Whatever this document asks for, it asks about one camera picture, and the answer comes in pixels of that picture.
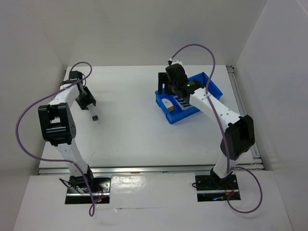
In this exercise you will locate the black slim makeup brush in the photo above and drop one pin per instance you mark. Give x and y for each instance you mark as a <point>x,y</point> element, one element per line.
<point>204,79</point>

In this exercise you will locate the aluminium rail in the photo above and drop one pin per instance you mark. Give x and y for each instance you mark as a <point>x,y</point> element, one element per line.
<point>130,170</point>
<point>258,163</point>

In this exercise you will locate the aluminium rail right side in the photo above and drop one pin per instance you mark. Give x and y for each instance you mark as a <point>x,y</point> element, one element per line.
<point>258,163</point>

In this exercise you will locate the clear small tube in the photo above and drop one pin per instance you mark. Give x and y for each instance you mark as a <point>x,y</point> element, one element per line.
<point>93,111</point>

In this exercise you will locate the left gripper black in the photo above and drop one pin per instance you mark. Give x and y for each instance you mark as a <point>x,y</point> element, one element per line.
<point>90,99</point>

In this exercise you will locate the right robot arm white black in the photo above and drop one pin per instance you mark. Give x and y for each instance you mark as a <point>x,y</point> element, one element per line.
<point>238,131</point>

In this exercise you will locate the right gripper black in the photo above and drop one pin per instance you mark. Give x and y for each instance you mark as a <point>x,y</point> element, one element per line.
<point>162,79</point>

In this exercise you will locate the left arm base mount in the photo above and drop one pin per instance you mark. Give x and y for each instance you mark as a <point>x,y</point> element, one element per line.
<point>79,194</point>

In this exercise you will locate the aluminium rail front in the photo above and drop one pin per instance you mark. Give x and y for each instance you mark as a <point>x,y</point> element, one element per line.
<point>130,170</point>

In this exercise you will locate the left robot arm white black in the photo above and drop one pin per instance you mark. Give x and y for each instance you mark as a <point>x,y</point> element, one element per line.
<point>59,129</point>

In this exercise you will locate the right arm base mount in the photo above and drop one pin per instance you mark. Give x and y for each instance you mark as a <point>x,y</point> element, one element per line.
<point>207,191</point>

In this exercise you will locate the blue plastic divided bin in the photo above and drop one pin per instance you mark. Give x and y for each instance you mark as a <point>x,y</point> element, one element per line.
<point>174,108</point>

